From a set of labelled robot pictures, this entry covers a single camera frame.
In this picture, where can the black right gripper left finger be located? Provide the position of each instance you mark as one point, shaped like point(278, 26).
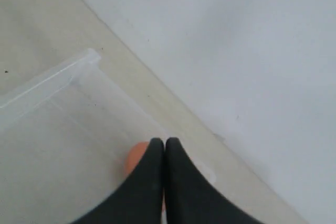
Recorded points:
point(139, 198)

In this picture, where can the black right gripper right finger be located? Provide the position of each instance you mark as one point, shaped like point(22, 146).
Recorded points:
point(189, 197)

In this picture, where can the clear plastic tray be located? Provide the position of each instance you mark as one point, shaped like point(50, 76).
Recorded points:
point(65, 135)

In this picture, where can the brown egg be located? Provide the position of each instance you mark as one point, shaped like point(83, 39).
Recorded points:
point(134, 156)

